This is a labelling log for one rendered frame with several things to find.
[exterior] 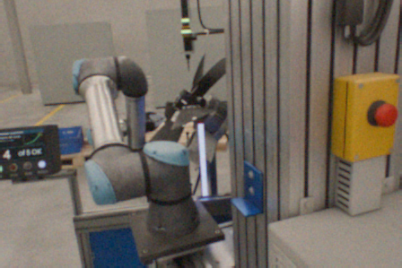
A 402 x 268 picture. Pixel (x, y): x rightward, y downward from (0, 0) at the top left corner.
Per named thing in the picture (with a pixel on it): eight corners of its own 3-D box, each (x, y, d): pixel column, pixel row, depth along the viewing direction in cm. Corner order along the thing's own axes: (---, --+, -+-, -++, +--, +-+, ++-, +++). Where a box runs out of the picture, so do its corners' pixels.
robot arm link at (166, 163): (197, 194, 87) (194, 146, 84) (147, 206, 83) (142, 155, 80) (184, 177, 98) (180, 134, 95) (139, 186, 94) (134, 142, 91)
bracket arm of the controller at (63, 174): (77, 174, 135) (75, 168, 134) (75, 177, 132) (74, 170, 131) (14, 181, 132) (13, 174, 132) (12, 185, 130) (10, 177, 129)
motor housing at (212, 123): (205, 136, 196) (187, 124, 193) (228, 105, 193) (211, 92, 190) (212, 149, 174) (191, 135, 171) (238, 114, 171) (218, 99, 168)
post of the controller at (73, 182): (83, 211, 139) (75, 167, 134) (82, 215, 136) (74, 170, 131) (75, 212, 139) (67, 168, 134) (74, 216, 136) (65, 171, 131)
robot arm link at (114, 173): (152, 178, 79) (115, 48, 114) (86, 192, 75) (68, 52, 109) (150, 204, 88) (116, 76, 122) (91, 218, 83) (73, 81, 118)
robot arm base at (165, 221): (207, 229, 89) (205, 195, 86) (152, 244, 84) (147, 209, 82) (190, 203, 103) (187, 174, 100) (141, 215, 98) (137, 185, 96)
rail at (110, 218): (283, 203, 151) (282, 186, 149) (285, 207, 147) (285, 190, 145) (77, 229, 141) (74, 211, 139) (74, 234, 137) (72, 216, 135)
